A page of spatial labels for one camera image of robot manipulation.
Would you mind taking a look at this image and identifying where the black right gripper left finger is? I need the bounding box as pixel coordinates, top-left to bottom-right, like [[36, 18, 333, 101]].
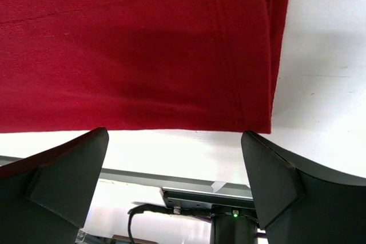
[[1, 127, 109, 243]]

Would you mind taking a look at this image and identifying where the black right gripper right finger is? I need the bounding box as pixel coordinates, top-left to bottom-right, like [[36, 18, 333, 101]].
[[241, 131, 365, 244]]

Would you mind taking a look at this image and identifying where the red t shirt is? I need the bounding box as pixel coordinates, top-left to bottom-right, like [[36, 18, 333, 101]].
[[1, 0, 289, 134]]

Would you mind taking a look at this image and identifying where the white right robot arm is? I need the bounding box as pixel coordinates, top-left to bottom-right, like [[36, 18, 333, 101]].
[[1, 127, 365, 243]]

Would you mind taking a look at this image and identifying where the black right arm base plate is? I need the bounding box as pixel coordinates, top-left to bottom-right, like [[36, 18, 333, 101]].
[[161, 186, 255, 211]]

